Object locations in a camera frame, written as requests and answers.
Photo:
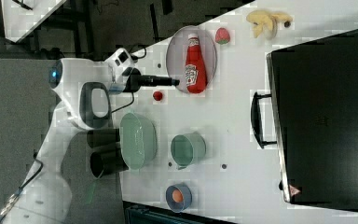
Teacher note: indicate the peeled toy banana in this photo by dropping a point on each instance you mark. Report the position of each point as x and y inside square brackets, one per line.
[266, 23]

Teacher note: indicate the orange ball in bowl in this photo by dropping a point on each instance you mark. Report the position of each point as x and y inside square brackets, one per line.
[177, 196]

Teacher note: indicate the green oval colander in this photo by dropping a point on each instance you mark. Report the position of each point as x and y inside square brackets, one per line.
[138, 140]

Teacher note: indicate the toy strawberry near plate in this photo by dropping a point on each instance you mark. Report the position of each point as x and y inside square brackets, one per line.
[222, 36]

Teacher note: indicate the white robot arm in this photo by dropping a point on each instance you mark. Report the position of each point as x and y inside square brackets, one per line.
[84, 88]

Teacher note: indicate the black toaster oven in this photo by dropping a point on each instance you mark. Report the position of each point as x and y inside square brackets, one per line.
[314, 96]

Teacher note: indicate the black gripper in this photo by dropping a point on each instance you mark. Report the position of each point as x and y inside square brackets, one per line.
[132, 75]

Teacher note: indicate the blue bowl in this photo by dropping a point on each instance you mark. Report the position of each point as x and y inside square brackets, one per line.
[184, 204]

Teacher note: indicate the red ketchup bottle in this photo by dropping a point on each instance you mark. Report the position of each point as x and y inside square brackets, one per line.
[195, 70]

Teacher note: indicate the green mug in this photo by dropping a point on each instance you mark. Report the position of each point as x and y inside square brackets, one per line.
[187, 149]

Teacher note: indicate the grey round plate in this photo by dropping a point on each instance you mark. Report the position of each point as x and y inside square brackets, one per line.
[176, 55]

